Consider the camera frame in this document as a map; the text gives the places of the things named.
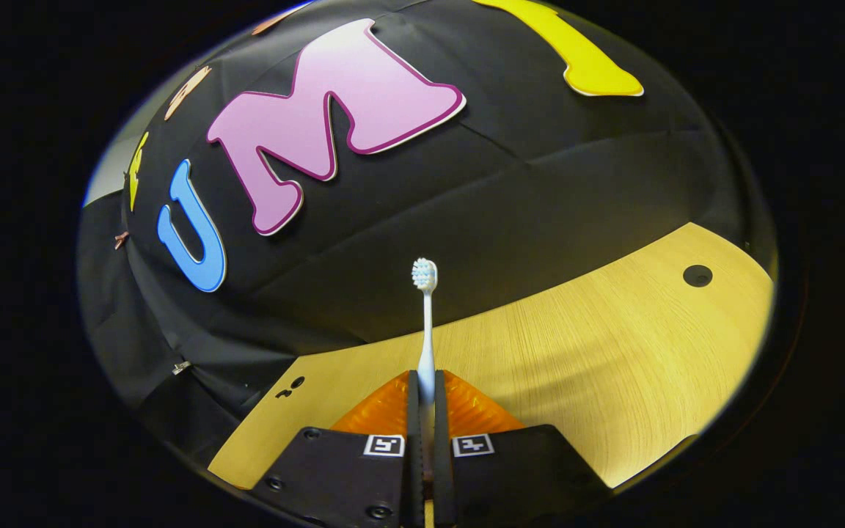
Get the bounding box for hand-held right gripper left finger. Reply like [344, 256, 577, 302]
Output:
[250, 370, 423, 528]

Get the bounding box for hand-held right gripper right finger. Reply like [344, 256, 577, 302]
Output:
[434, 369, 610, 528]

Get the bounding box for white toothbrush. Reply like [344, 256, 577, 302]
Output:
[411, 257, 439, 470]

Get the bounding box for black backdrop cloth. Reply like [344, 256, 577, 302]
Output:
[76, 0, 775, 470]

